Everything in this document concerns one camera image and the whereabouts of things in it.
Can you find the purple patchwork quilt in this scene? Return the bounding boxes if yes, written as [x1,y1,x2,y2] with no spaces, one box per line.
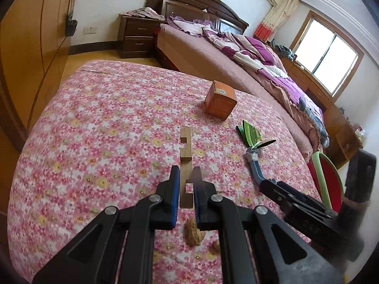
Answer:
[201,27,329,147]

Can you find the pink clothes pile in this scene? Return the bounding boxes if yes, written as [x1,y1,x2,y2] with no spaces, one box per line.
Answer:
[118,7,166,21]

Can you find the green packet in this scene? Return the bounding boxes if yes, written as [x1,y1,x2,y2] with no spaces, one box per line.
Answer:
[236,120,276,149]

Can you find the blue plaid cloth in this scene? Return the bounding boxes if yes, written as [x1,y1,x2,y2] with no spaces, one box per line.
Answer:
[298,96,329,147]

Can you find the bed with purple quilt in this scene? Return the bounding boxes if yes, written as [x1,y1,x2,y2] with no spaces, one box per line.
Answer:
[155,24,329,154]

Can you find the notched wooden piece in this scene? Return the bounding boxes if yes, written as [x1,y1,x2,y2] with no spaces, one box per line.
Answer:
[179,127,194,209]

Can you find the blue clothing heap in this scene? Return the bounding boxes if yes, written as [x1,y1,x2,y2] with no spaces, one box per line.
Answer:
[274,45,298,61]

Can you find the wood framed window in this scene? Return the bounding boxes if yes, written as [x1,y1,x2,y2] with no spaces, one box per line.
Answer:
[292,10,365,98]

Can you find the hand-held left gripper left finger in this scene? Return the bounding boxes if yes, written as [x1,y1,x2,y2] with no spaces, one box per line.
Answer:
[32,166,181,284]

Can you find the wooden wardrobe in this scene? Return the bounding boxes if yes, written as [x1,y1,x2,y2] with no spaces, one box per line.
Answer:
[0,0,80,151]

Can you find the dark wooden nightstand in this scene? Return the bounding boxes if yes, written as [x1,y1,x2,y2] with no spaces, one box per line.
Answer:
[118,15,162,60]

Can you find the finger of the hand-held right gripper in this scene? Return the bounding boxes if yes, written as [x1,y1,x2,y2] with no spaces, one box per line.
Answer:
[244,149,336,219]

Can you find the white and red curtain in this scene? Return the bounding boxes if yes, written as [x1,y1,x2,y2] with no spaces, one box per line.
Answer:
[254,0,299,43]

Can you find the long wooden desk cabinet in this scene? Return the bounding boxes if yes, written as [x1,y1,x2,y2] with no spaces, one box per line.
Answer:
[278,55,363,169]

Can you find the dark wooden headboard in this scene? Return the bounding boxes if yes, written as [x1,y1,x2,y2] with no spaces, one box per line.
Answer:
[149,0,249,36]

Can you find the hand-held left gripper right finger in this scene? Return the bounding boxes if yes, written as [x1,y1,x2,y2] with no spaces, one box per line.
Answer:
[191,166,345,284]

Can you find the peanut shell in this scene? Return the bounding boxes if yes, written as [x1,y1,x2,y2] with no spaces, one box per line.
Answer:
[184,217,206,247]

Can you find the purple ruffled pillow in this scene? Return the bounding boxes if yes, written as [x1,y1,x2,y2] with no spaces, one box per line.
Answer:
[166,16,214,36]

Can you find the orange-brown cardboard box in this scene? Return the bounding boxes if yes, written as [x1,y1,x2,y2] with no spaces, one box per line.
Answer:
[204,80,238,121]

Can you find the black hanging bag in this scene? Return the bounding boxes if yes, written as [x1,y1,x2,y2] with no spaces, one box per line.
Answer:
[66,15,77,37]

